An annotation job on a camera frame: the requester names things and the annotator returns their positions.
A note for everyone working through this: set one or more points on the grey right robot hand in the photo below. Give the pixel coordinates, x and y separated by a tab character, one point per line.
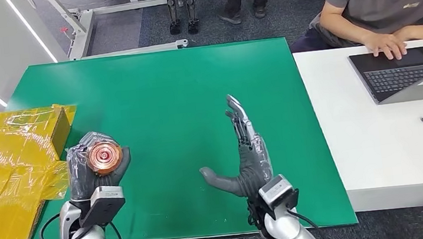
253	165

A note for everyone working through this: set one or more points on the person's left hand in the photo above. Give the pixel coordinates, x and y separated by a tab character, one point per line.
405	33

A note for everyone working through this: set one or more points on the person's right hand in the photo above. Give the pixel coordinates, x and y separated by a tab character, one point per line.
384	42

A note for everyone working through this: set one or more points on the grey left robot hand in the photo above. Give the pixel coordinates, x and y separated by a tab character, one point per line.
78	176

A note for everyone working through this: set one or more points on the orange juice bottle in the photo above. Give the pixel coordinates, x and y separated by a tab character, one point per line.
104	157

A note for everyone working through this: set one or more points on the person's right forearm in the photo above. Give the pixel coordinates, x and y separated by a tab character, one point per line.
343	26

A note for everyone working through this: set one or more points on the dark grey laptop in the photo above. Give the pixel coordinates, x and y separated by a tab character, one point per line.
399	75

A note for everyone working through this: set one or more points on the yellow wrapped cardboard box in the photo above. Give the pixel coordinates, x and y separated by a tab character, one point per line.
5	175

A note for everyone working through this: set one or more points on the white desk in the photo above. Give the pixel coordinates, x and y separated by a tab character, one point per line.
374	137

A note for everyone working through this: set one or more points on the green table mat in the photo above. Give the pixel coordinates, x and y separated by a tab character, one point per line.
174	99

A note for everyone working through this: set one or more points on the small red knob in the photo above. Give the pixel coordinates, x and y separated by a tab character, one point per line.
65	31

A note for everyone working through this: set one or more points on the black robot leg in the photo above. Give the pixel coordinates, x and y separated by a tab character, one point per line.
172	8
191	6

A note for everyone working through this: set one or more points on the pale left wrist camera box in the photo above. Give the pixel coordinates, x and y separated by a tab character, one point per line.
108	194

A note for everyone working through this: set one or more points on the black left camera bracket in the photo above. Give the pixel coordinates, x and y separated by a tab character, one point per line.
101	213

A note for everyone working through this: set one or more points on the black camera bracket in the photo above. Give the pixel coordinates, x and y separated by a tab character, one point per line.
101	213
292	198

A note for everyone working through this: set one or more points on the black right camera bracket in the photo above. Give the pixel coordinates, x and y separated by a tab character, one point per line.
292	198

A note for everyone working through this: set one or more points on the white metal frame stand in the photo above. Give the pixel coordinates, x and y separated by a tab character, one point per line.
80	30

